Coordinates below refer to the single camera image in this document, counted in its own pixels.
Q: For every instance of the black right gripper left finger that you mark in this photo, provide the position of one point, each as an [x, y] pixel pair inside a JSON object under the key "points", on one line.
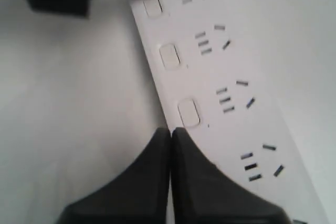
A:
{"points": [[138, 195]]}

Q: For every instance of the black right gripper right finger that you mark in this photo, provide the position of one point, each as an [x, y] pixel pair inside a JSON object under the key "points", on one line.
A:
{"points": [[203, 194]]}

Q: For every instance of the white power strip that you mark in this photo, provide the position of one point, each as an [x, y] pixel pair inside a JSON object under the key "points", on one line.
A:
{"points": [[205, 59]]}

